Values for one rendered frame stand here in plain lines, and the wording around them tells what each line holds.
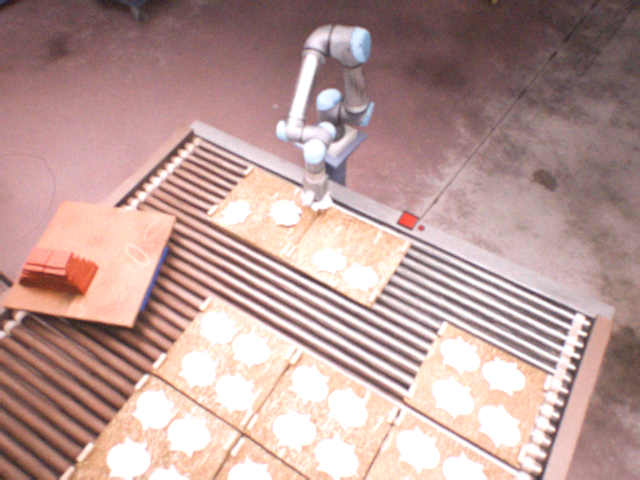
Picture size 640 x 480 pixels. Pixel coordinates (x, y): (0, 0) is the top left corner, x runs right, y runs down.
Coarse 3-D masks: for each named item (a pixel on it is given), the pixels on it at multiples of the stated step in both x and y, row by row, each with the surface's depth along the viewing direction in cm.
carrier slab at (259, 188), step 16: (256, 176) 234; (272, 176) 233; (240, 192) 229; (256, 192) 228; (272, 192) 228; (288, 192) 228; (224, 208) 224; (256, 208) 223; (304, 208) 223; (224, 224) 219; (240, 224) 219; (256, 224) 219; (272, 224) 218; (304, 224) 218; (256, 240) 214; (272, 240) 214; (288, 240) 214
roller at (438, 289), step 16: (176, 160) 242; (208, 176) 237; (400, 272) 207; (432, 288) 202; (448, 288) 202; (464, 304) 198; (480, 304) 198; (496, 320) 194; (512, 320) 193; (528, 336) 191; (544, 336) 189; (560, 352) 187; (576, 352) 186
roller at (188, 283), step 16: (160, 272) 210; (176, 272) 208; (192, 288) 204; (224, 304) 200; (256, 320) 195; (288, 336) 192; (336, 368) 184; (368, 384) 181; (400, 400) 178; (448, 432) 171; (480, 448) 168
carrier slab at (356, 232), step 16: (336, 208) 222; (320, 224) 218; (336, 224) 218; (352, 224) 218; (368, 224) 217; (304, 240) 213; (320, 240) 213; (336, 240) 213; (352, 240) 213; (368, 240) 213; (384, 240) 213; (400, 240) 212; (304, 256) 209; (352, 256) 209; (368, 256) 208; (384, 256) 208; (400, 256) 208; (304, 272) 206; (320, 272) 205; (336, 272) 205; (384, 272) 204; (336, 288) 201; (368, 288) 200; (368, 304) 196
